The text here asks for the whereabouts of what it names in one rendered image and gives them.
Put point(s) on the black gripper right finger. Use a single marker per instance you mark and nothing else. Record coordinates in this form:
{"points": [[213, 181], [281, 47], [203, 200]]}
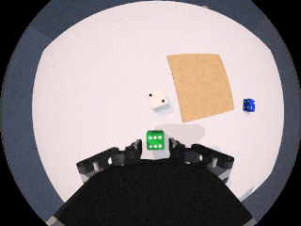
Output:
{"points": [[218, 163]]}

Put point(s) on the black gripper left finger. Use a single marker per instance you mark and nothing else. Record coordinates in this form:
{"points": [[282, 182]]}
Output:
{"points": [[99, 161]]}

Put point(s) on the tan flat mat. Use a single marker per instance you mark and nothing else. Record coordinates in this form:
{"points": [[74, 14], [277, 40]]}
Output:
{"points": [[202, 85]]}

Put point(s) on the white die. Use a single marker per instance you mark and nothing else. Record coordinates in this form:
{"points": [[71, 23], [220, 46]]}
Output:
{"points": [[156, 98]]}

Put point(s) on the green die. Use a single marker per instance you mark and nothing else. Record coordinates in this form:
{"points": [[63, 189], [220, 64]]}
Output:
{"points": [[155, 140]]}

